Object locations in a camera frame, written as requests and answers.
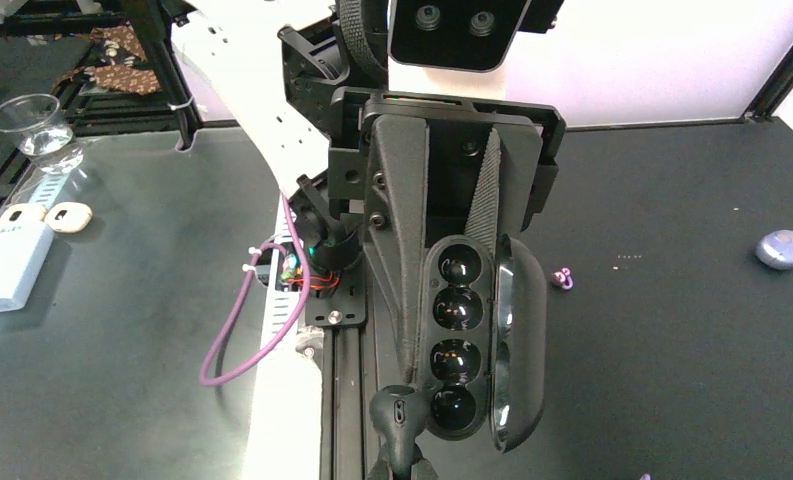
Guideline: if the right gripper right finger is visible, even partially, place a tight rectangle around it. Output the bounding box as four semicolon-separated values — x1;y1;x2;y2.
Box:
410;458;439;480

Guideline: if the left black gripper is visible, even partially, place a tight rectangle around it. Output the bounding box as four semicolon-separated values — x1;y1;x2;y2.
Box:
326;89;565;384

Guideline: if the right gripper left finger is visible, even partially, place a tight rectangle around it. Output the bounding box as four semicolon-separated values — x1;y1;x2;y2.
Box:
366;460;392;480

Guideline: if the black earbud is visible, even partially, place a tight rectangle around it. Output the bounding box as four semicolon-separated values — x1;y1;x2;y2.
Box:
369;385;429;479

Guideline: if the black earbud charging case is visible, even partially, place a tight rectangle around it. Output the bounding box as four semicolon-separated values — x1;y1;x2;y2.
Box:
415;234;548;453

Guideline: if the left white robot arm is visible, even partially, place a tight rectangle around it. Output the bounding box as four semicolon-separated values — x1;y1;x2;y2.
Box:
185;1;566;382

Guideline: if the lavender earbud charging case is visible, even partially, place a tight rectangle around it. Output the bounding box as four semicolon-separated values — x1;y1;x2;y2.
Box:
755;230;793;271

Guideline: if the cream earbud case pair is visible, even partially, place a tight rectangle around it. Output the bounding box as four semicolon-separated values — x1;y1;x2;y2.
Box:
0;202;94;234

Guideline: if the left purple earbud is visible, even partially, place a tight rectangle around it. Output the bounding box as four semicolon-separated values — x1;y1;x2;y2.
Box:
550;267;574;291

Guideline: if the brown patterned cloth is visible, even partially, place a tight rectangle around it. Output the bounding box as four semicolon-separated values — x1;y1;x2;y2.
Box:
53;23;161;96

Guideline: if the clear plastic cup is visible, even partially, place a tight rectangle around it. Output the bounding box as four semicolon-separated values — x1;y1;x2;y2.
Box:
0;93;84;174

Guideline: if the white power bank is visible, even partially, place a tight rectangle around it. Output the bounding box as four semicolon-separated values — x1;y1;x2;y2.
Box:
0;222;54;313

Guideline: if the black aluminium front rail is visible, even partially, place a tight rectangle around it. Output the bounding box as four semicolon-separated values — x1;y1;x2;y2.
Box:
319;328;366;480

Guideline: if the white slotted cable duct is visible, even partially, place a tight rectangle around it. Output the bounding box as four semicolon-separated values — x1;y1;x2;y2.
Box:
240;211;324;480

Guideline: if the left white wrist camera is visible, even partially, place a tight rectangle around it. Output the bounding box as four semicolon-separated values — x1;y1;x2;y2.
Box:
387;0;530;100

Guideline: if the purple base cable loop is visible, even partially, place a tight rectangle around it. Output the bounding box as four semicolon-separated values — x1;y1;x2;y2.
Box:
199;195;312;389

